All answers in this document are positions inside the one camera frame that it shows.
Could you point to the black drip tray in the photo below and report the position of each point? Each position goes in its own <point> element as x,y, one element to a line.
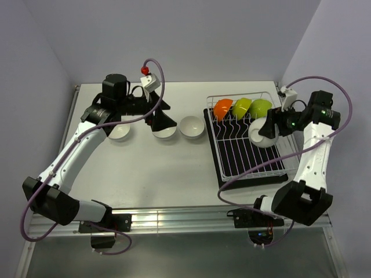
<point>233,153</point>

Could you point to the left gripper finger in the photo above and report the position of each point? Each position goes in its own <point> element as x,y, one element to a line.
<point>161,121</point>
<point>155,98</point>

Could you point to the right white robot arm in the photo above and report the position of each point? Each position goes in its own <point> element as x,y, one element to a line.
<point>305,198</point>

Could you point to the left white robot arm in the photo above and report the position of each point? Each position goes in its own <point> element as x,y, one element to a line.
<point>49,194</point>

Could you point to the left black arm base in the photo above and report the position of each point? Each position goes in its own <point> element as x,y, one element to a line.
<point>104,236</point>

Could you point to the white wire dish rack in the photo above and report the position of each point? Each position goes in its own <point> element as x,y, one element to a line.
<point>285,145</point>

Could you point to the aluminium frame rail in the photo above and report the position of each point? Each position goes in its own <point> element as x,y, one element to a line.
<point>162,221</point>

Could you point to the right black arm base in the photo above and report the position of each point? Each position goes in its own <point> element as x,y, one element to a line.
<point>260,226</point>

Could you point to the orange bowl white inside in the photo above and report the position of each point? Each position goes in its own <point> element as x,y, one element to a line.
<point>221,108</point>

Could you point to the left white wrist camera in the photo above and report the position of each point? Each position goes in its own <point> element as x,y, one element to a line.
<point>150,82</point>

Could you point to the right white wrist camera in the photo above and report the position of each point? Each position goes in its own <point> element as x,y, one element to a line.
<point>288,96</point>

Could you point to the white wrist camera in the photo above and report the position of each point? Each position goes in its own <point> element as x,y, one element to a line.
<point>288,96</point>
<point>150,82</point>

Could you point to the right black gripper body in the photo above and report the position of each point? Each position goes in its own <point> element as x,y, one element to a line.
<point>288,121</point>

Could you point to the green bowl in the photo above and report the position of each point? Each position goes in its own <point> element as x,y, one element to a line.
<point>241,107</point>
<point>259,108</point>

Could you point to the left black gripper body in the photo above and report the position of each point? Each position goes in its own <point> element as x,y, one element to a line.
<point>136,106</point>

